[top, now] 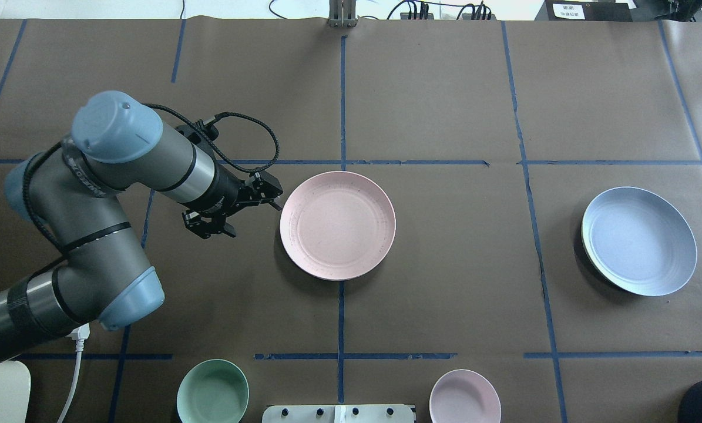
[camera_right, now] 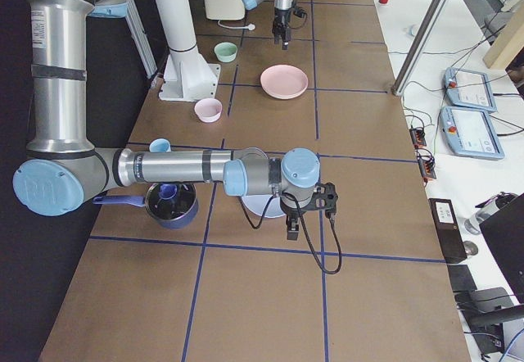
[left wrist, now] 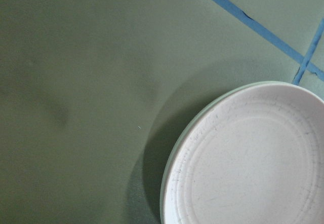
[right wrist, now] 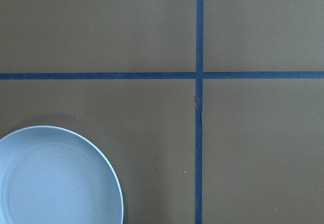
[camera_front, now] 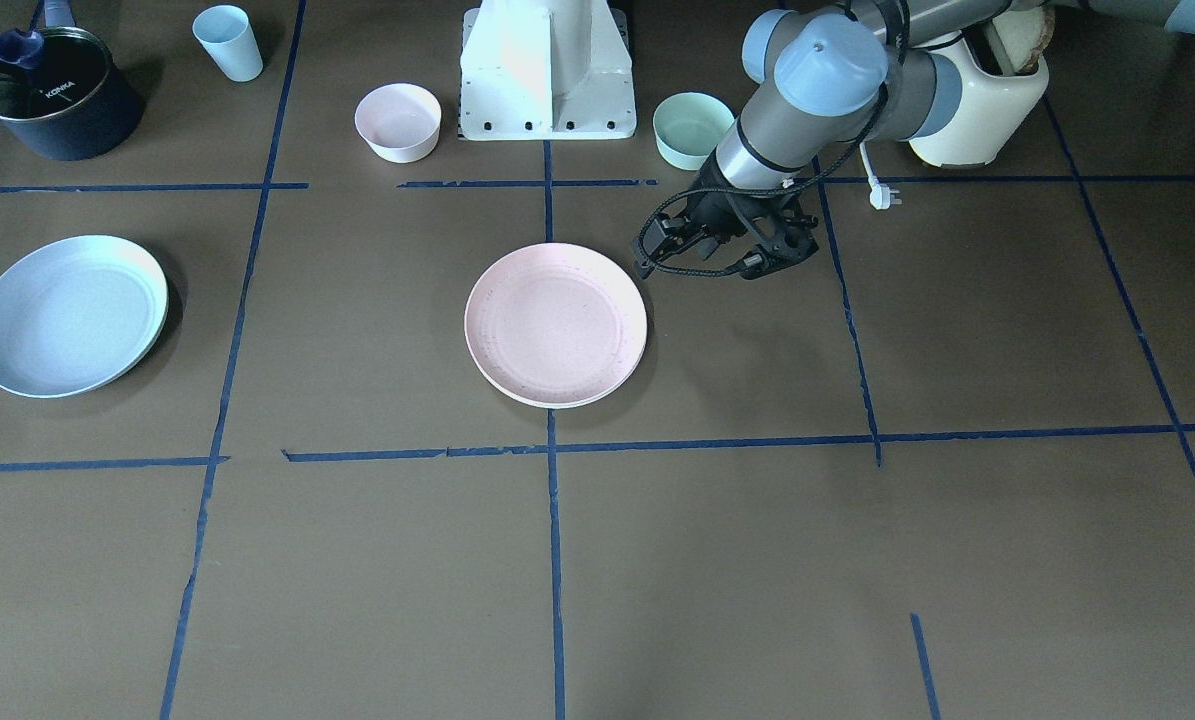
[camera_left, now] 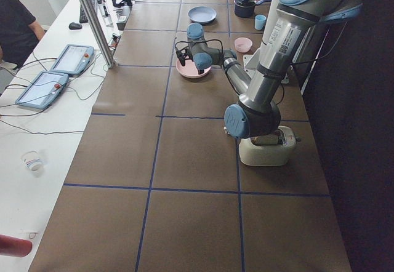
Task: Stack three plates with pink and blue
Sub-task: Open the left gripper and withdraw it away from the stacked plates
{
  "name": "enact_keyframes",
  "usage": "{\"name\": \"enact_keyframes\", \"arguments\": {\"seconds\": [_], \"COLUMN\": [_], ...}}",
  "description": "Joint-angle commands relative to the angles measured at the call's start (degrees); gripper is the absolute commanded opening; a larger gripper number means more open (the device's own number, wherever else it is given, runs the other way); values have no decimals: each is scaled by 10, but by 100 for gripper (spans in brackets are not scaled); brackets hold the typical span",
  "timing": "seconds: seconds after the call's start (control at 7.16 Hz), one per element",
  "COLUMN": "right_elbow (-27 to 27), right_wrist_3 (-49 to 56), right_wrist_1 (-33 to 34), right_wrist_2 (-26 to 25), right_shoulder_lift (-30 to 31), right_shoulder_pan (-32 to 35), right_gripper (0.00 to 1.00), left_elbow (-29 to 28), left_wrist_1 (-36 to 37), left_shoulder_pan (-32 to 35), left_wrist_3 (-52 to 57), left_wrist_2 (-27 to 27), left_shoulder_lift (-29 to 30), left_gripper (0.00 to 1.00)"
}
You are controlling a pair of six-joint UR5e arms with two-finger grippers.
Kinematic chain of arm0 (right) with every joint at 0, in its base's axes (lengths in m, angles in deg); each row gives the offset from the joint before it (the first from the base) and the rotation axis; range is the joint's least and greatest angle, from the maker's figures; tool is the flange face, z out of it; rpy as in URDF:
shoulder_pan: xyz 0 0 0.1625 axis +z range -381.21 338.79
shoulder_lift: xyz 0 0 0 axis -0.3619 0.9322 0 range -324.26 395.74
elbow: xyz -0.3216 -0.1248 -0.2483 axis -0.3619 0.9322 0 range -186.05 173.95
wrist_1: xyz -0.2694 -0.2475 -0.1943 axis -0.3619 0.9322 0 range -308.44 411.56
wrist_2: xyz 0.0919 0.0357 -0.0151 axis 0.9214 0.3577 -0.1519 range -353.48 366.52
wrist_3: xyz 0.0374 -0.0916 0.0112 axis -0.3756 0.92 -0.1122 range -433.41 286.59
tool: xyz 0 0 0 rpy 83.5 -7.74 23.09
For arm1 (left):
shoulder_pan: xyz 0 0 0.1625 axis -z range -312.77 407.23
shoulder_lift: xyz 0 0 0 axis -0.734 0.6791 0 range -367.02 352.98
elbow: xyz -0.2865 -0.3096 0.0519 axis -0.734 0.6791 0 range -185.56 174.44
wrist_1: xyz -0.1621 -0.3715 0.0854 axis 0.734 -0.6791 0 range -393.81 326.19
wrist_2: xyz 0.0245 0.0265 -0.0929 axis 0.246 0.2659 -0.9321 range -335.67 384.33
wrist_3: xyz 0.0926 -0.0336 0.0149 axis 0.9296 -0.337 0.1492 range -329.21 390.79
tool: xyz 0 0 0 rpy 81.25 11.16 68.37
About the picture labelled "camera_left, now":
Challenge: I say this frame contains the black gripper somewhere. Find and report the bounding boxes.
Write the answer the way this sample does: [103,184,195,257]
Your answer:
[175,47,191,66]

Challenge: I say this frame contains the pink plate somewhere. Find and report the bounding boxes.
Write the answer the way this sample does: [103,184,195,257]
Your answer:
[175,60,211,79]

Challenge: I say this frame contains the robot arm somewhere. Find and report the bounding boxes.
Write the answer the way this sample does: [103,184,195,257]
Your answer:
[176,0,362,138]

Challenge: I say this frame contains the blue plate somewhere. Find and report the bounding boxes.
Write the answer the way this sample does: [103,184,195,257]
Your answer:
[188,6,217,25]

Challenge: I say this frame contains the pink bowl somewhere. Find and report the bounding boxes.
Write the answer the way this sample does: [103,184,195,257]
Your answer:
[234,37,252,53]

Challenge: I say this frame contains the dark blue pot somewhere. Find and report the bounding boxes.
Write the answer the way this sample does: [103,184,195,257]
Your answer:
[234,0,272,18]

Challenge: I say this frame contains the light blue cup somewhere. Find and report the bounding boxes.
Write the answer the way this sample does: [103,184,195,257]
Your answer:
[254,14,267,30]

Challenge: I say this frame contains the black keyboard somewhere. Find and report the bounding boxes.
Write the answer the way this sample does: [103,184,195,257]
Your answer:
[79,0,97,24]

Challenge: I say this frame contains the upper teach pendant tablet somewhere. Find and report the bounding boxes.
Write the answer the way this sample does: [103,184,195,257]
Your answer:
[50,44,94,77]

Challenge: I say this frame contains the teach pendant tablet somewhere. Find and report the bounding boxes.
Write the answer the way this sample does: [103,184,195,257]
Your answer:
[50,44,94,77]
[15,71,69,110]

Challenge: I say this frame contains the black computer mouse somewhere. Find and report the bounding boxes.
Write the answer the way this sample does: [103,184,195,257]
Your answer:
[68,22,82,30]

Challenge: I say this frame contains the white toaster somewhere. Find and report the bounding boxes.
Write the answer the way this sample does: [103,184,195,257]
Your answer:
[239,126,297,166]

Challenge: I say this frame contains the lower teach pendant tablet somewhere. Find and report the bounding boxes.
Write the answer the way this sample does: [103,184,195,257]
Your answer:
[15,71,69,110]

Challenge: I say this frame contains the seated person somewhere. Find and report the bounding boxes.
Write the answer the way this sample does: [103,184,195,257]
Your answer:
[1,0,45,68]

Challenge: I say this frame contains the paper cup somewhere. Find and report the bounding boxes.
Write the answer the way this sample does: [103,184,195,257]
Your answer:
[21,151,42,171]

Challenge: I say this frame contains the red cylinder object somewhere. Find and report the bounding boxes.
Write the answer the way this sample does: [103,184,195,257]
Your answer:
[0,235,33,257]

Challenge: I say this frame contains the aluminium camera post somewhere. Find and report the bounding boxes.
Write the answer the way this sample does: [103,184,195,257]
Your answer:
[79,0,115,69]

